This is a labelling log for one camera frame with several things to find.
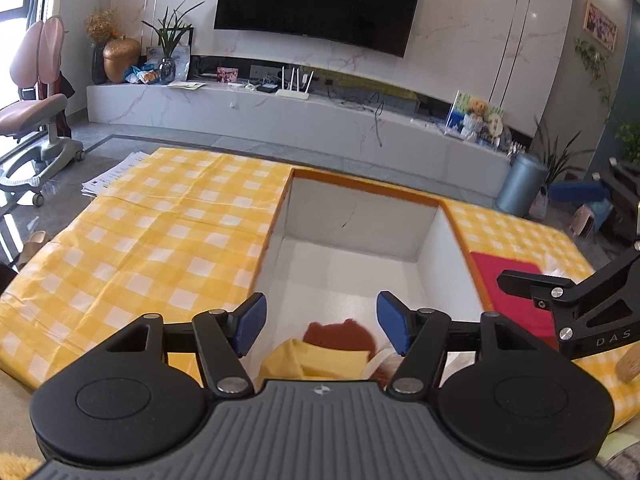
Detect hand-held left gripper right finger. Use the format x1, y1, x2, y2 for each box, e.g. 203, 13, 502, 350
376, 290, 540, 396

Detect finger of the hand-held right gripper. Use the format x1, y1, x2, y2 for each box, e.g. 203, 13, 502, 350
549, 157, 640, 241
497, 240, 640, 361

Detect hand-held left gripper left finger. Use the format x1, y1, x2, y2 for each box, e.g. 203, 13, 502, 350
106, 292, 269, 397

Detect brown plush bear yellow shirt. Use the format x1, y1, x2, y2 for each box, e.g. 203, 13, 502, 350
257, 317, 401, 392

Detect orange cardboard box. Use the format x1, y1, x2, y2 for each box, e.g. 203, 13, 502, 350
250, 167, 488, 391

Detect long-leaf potted plant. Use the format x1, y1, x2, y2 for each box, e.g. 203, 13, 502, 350
532, 117, 596, 196

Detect grey round trash can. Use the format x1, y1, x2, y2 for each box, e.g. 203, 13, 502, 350
496, 152, 549, 217

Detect bushy green plant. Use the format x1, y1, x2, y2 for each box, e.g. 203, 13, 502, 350
614, 120, 640, 161

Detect red cloth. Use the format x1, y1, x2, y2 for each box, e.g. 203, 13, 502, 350
469, 252, 558, 348

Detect small teddy bear bouquet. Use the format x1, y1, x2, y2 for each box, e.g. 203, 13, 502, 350
462, 99, 488, 138

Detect hanging vine plant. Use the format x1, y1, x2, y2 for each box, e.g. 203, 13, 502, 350
574, 37, 618, 121

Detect yellow checked tablecloth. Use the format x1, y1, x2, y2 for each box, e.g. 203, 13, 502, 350
0, 146, 640, 431

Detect green picture card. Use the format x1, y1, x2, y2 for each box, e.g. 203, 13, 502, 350
446, 91, 506, 138

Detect white paper stack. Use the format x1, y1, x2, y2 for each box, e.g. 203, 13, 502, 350
81, 151, 147, 197

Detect white marble television console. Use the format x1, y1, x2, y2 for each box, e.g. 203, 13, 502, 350
86, 82, 513, 201

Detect beige slipper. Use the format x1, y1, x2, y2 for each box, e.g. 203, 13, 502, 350
14, 230, 48, 272

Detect white router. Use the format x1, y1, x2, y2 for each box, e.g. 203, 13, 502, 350
276, 66, 315, 98

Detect blue snack bags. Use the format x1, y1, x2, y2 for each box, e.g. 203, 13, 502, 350
124, 62, 161, 85

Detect cream fleece cloth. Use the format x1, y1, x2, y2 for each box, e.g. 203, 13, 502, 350
0, 452, 41, 480

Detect gold acorn vase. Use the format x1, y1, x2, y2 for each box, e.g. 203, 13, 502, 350
103, 36, 142, 83

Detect green plant in glass vase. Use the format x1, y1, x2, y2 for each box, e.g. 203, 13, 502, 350
141, 0, 203, 85

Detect pink desk chair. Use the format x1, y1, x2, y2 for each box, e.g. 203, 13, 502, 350
0, 16, 85, 206

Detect dried flower bunch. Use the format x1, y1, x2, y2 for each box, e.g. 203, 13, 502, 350
84, 8, 118, 43

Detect framed wall photo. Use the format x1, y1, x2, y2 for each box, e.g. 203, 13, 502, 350
584, 1, 618, 52

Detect black cable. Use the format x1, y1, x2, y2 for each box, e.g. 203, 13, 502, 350
327, 85, 386, 148

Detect black wall television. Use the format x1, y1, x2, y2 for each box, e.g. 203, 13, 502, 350
214, 0, 427, 58

